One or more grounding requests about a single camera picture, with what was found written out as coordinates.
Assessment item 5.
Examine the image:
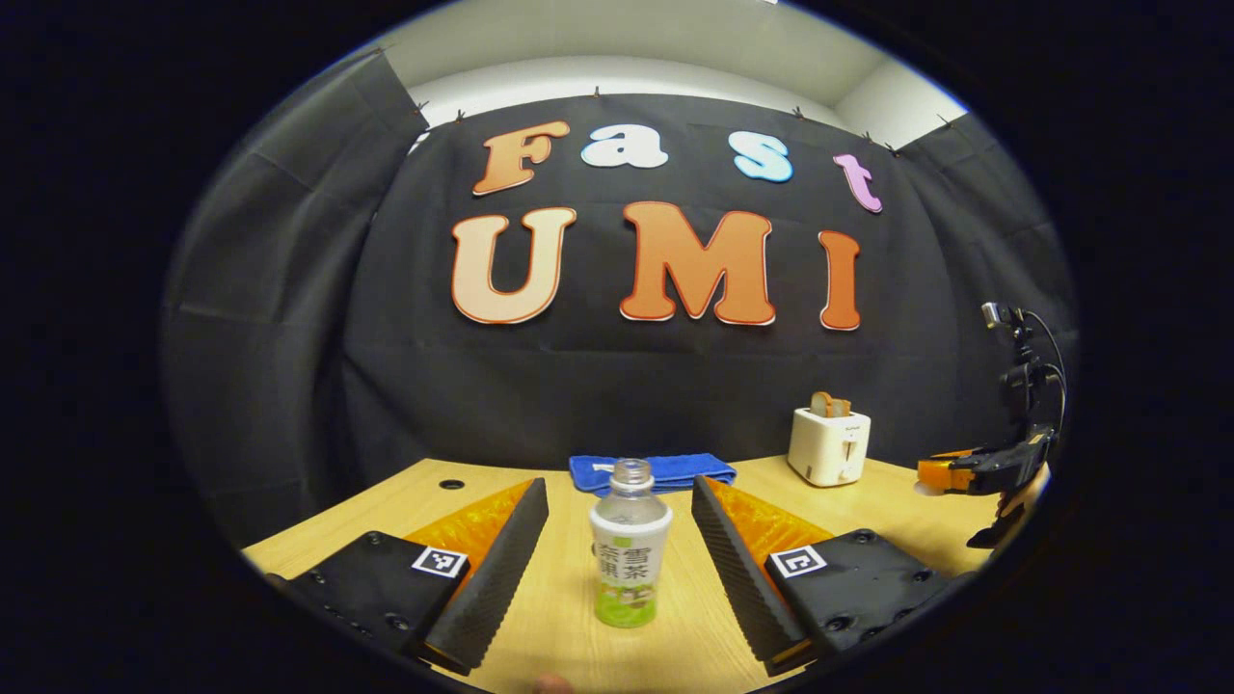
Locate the cream toaster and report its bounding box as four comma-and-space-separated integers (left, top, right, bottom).
788, 406, 872, 488

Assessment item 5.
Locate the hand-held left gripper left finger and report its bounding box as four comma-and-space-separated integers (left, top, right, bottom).
262, 476, 550, 678

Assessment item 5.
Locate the black backdrop cloth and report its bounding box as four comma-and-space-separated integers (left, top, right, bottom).
159, 48, 1079, 550

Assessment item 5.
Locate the clear water bottle green label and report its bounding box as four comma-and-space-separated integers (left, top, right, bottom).
588, 458, 674, 629

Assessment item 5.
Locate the blue folded towel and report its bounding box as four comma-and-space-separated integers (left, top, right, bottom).
569, 453, 738, 497

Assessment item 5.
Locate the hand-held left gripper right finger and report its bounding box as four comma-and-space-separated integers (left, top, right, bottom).
690, 474, 955, 678

